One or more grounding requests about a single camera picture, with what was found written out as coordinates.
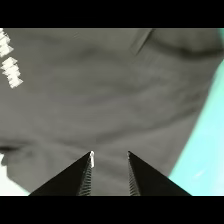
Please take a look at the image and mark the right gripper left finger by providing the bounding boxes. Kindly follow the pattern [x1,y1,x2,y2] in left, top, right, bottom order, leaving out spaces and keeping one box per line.
[29,150,96,197]

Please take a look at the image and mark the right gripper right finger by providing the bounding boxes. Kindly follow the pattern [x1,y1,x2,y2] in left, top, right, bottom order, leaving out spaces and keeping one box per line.
[127,150,192,197]

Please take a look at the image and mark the black T-shirt with white print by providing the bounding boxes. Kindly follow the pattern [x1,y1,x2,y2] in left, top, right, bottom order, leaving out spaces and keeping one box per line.
[0,27,224,197]

